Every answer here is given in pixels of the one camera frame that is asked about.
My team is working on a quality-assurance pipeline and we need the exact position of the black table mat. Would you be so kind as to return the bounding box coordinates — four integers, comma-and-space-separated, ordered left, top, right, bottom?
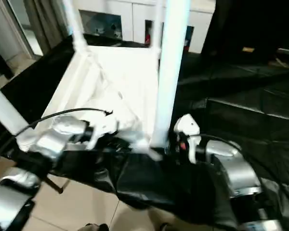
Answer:
0, 34, 289, 229

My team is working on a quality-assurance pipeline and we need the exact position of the black left robot foot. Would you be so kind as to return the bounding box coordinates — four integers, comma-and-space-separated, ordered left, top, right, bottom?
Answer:
86, 224, 109, 231

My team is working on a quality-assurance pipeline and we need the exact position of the red bottle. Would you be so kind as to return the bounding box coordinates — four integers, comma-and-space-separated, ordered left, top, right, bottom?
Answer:
145, 22, 152, 48

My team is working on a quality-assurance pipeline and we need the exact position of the white display cabinet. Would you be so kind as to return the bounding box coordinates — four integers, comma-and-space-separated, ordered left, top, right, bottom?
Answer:
70, 0, 216, 53

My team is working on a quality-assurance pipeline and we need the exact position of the black cabinet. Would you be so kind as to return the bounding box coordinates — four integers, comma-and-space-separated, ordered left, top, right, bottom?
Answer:
205, 0, 289, 65

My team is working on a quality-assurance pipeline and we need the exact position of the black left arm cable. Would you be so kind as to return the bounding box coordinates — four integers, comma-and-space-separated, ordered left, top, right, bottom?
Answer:
0, 109, 113, 174

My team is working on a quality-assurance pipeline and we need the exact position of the black table frame leg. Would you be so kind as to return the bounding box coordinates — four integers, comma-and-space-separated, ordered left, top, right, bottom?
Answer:
46, 177, 67, 194

